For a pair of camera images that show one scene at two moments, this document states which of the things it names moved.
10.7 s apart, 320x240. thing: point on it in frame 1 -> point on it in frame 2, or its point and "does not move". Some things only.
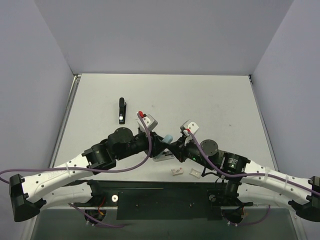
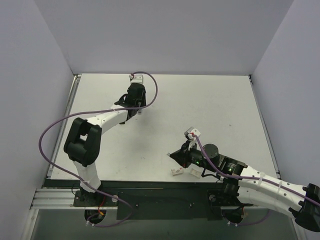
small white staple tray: [195, 173] does not move
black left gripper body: [155, 140] -> [135, 100]
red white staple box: [177, 171] does not move
